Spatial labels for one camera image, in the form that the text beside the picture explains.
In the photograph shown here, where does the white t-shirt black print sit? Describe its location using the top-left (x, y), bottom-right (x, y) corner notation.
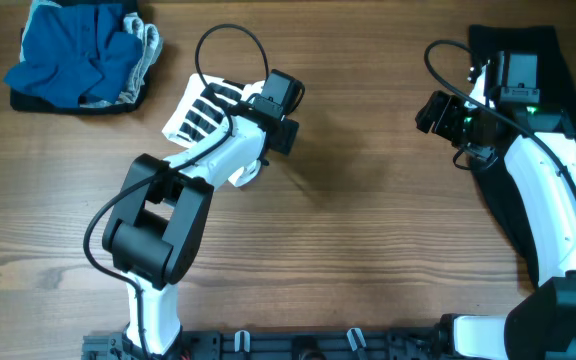
top-left (161, 72), bottom-right (267, 189)

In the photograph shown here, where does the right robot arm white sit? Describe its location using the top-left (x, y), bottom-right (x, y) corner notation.
top-left (415, 91), bottom-right (576, 359)

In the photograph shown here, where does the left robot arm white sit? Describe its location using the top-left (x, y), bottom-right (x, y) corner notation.
top-left (99, 95), bottom-right (299, 359)

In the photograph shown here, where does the black trousers right side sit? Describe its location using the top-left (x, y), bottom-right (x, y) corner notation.
top-left (468, 25), bottom-right (576, 287)

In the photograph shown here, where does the grey white-trimmed garment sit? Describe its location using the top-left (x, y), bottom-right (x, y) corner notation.
top-left (82, 12), bottom-right (164, 109)

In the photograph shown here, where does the blue button shirt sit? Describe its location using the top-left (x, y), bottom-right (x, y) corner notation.
top-left (4, 3), bottom-right (142, 108)

